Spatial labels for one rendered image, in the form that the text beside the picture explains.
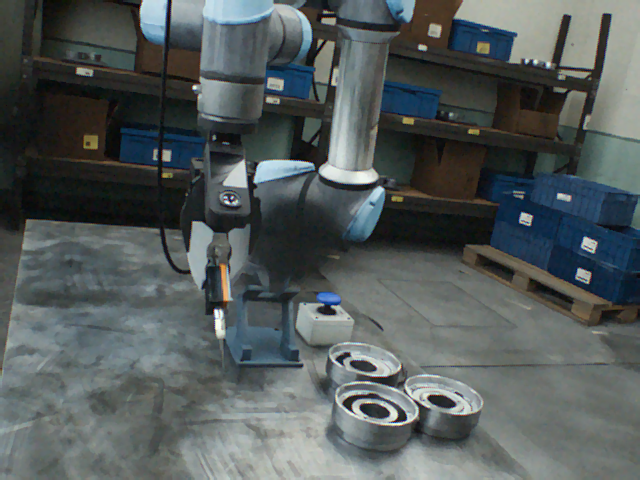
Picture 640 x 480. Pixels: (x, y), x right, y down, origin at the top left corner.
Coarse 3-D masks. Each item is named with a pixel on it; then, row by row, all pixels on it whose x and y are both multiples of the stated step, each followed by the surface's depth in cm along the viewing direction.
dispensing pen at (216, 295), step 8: (216, 248) 84; (208, 256) 84; (216, 256) 84; (216, 264) 83; (208, 272) 80; (216, 272) 81; (208, 280) 80; (216, 280) 80; (208, 288) 80; (216, 288) 80; (208, 296) 79; (216, 296) 79; (208, 304) 79; (216, 304) 80; (208, 312) 81; (216, 312) 80; (216, 320) 79; (216, 328) 79; (224, 328) 79; (224, 368) 77
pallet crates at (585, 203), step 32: (512, 192) 504; (544, 192) 461; (576, 192) 438; (608, 192) 421; (512, 224) 489; (544, 224) 463; (576, 224) 437; (608, 224) 433; (480, 256) 492; (512, 256) 488; (544, 256) 462; (576, 256) 436; (608, 256) 415; (576, 288) 434; (608, 288) 414; (576, 320) 411
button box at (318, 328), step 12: (300, 312) 110; (312, 312) 107; (324, 312) 107; (336, 312) 108; (300, 324) 109; (312, 324) 105; (324, 324) 105; (336, 324) 106; (348, 324) 107; (312, 336) 105; (324, 336) 106; (336, 336) 106; (348, 336) 107
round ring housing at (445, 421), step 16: (416, 384) 92; (432, 384) 92; (448, 384) 92; (464, 384) 91; (416, 400) 84; (432, 400) 90; (448, 400) 90; (480, 400) 87; (432, 416) 83; (448, 416) 83; (464, 416) 83; (432, 432) 84; (448, 432) 84; (464, 432) 85
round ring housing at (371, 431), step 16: (352, 384) 86; (368, 384) 87; (336, 400) 81; (368, 400) 85; (400, 400) 86; (336, 416) 80; (352, 416) 78; (368, 416) 85; (384, 416) 84; (416, 416) 80; (352, 432) 78; (368, 432) 77; (384, 432) 77; (400, 432) 78; (368, 448) 79; (384, 448) 79
